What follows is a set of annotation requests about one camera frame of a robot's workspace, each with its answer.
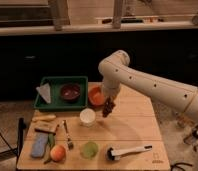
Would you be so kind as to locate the dark grape bunch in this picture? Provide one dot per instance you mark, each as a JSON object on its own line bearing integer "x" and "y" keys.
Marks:
{"x": 108, "y": 107}

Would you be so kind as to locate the green plastic tray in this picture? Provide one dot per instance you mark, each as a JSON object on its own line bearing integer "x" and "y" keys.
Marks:
{"x": 57, "y": 102}

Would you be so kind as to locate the dark red bowl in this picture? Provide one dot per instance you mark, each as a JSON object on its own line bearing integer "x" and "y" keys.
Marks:
{"x": 70, "y": 92}

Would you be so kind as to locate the white paper cup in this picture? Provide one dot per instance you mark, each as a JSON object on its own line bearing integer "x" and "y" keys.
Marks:
{"x": 87, "y": 117}

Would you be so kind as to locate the white handled dish brush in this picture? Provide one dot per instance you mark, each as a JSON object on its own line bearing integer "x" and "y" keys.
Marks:
{"x": 116, "y": 154}

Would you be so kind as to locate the metal fork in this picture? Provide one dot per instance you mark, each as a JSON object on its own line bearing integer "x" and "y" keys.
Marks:
{"x": 69, "y": 141}

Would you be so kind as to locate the blue sponge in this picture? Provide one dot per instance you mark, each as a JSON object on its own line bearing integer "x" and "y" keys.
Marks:
{"x": 39, "y": 145}

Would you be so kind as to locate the green bean pod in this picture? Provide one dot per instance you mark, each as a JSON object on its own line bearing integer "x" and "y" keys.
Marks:
{"x": 51, "y": 143}

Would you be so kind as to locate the orange peach fruit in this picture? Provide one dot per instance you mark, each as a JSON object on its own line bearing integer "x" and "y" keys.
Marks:
{"x": 58, "y": 153}

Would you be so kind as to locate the green plastic cup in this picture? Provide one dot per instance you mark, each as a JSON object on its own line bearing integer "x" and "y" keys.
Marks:
{"x": 89, "y": 150}

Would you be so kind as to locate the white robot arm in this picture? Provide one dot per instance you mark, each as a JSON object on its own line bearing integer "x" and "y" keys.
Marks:
{"x": 179, "y": 96}

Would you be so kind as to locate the orange bowl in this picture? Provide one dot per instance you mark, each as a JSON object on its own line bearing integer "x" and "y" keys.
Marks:
{"x": 96, "y": 97}

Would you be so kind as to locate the black table side bracket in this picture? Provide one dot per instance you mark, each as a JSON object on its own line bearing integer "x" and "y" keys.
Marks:
{"x": 20, "y": 136}

